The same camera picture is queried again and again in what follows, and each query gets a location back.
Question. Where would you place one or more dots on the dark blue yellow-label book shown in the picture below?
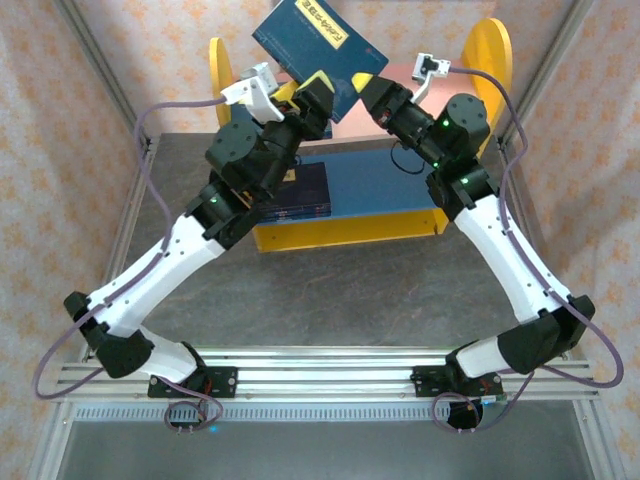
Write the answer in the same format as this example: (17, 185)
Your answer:
(320, 45)

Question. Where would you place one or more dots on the dark blue classics book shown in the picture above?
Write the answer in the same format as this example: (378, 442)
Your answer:
(310, 219)
(310, 185)

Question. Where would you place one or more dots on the dark blue Yijing book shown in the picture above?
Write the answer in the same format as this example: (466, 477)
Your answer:
(310, 212)

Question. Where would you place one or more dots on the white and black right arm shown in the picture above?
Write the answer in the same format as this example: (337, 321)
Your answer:
(510, 265)

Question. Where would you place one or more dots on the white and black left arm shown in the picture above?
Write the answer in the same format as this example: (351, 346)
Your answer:
(150, 280)

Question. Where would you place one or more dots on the yellow shelf, blue and pink boards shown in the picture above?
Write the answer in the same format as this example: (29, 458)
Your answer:
(350, 232)

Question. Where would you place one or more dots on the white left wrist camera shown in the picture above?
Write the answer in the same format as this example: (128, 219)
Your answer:
(250, 92)

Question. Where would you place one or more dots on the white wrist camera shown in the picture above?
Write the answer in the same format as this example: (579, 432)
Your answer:
(430, 67)
(250, 92)

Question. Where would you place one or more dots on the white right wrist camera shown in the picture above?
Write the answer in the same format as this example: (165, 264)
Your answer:
(430, 67)

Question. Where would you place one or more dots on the aluminium frame post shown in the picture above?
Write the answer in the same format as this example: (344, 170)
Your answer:
(555, 55)
(100, 65)

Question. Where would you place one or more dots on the aluminium table edge rail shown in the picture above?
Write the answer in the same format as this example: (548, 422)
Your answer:
(125, 220)
(600, 440)

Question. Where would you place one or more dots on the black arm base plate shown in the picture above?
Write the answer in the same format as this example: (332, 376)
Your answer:
(430, 382)
(222, 382)

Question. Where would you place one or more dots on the aluminium mounting rail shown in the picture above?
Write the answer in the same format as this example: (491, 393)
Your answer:
(325, 375)

